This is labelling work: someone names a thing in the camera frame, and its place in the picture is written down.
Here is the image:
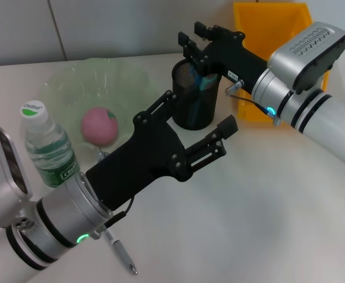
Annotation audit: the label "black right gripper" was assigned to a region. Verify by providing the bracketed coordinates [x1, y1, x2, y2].
[177, 21, 269, 181]

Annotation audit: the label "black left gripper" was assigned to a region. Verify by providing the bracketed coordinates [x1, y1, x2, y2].
[85, 90, 191, 212]

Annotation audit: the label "blue scissors with sheath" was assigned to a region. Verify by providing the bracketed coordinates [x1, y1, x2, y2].
[188, 66, 218, 128]

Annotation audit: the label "pink toy peach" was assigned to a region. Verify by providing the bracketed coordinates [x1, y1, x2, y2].
[80, 106, 120, 147]

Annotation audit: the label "clear water bottle green label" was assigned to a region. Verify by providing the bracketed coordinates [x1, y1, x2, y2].
[19, 100, 81, 189]

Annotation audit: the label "clear grey ballpoint pen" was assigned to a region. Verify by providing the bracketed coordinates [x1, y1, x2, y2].
[103, 228, 139, 277]

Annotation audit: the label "black mesh pen holder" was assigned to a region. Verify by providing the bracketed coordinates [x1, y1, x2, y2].
[171, 58, 221, 131]

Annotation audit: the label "pale green glass fruit plate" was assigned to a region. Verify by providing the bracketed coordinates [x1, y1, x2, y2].
[39, 57, 161, 154]

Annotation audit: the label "yellow plastic storage bin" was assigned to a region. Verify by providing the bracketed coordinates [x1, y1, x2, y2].
[233, 2, 331, 130]

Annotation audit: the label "right gripper cable silver plug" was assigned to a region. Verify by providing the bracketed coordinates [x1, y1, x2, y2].
[224, 78, 279, 126]

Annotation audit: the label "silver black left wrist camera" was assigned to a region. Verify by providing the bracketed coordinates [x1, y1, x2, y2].
[0, 125, 34, 233]

